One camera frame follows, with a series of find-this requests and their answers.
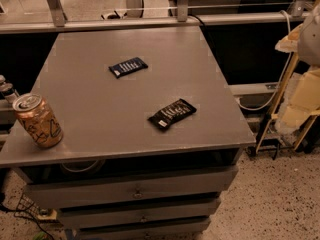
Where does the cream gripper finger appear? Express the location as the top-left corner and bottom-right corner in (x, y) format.
(275, 69), (320, 134)
(275, 24), (302, 53)

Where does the black chocolate rxbar wrapper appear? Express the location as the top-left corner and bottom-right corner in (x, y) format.
(148, 99), (197, 131)

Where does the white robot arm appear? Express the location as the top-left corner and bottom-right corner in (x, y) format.
(275, 5), (320, 134)

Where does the blue blueberry rxbar wrapper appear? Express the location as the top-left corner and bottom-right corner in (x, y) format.
(109, 57), (148, 78)

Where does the grey drawer cabinet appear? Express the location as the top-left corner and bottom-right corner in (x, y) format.
(1, 27), (255, 240)

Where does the grey metal railing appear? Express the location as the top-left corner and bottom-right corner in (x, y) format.
(0, 0), (319, 33)

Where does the orange soda can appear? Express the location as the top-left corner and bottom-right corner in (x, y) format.
(12, 93), (63, 148)

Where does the bottle at left edge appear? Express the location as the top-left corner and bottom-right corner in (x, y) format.
(0, 75), (19, 104)

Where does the white cable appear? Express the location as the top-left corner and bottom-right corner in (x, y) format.
(237, 9), (294, 112)

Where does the yellow wooden frame stand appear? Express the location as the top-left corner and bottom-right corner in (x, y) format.
(255, 53), (320, 153)

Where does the black floor cable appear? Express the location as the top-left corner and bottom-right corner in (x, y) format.
(0, 192), (56, 240)

